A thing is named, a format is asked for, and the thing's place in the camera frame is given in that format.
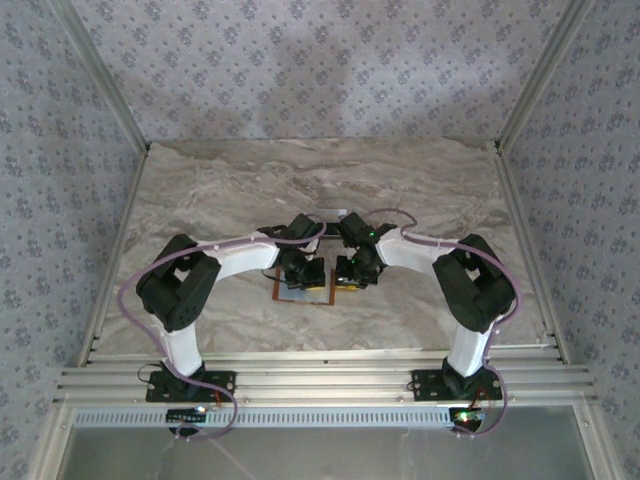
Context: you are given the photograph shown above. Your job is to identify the grey metal panel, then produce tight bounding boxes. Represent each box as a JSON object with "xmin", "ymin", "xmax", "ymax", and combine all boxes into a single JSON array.
[{"xmin": 64, "ymin": 405, "xmax": 596, "ymax": 480}]

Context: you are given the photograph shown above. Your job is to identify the aluminium frame post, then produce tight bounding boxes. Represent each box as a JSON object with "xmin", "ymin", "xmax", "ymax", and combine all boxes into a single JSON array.
[
  {"xmin": 492, "ymin": 0, "xmax": 594, "ymax": 362},
  {"xmin": 52, "ymin": 0, "xmax": 152, "ymax": 366}
]

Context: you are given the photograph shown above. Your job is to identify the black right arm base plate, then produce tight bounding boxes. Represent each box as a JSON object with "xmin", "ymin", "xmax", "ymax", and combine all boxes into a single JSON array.
[{"xmin": 410, "ymin": 368, "xmax": 504, "ymax": 402}]

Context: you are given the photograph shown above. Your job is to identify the aluminium rail beam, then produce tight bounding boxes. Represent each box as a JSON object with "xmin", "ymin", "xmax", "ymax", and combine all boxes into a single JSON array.
[{"xmin": 52, "ymin": 349, "xmax": 599, "ymax": 406}]

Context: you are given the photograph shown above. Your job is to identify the brown leather card holder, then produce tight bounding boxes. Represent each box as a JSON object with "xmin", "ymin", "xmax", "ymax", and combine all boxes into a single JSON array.
[{"xmin": 271, "ymin": 268, "xmax": 337, "ymax": 307}]

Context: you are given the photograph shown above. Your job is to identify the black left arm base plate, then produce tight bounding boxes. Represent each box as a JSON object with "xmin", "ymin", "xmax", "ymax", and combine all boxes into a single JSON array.
[{"xmin": 145, "ymin": 368, "xmax": 237, "ymax": 404}]

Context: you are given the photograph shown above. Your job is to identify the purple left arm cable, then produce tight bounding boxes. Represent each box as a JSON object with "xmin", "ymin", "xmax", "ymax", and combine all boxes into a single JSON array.
[{"xmin": 119, "ymin": 212, "xmax": 329, "ymax": 444}]

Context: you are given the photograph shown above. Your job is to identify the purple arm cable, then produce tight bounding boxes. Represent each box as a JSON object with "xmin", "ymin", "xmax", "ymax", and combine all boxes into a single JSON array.
[
  {"xmin": 119, "ymin": 212, "xmax": 329, "ymax": 444},
  {"xmin": 359, "ymin": 207, "xmax": 526, "ymax": 441}
]

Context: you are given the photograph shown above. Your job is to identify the aluminium right frame post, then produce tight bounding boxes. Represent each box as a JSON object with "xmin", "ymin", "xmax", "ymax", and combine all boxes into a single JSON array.
[{"xmin": 492, "ymin": 0, "xmax": 594, "ymax": 362}]

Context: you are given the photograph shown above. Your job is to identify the grey slotted cable duct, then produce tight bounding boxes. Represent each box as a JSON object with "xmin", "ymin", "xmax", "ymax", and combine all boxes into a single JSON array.
[{"xmin": 72, "ymin": 405, "xmax": 459, "ymax": 429}]

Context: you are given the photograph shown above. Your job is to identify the aluminium left frame post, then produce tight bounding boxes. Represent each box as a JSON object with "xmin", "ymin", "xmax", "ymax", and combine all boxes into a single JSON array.
[{"xmin": 52, "ymin": 0, "xmax": 152, "ymax": 366}]

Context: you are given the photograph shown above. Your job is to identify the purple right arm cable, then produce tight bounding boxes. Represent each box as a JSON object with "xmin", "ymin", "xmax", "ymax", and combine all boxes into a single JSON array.
[{"xmin": 359, "ymin": 207, "xmax": 526, "ymax": 441}]

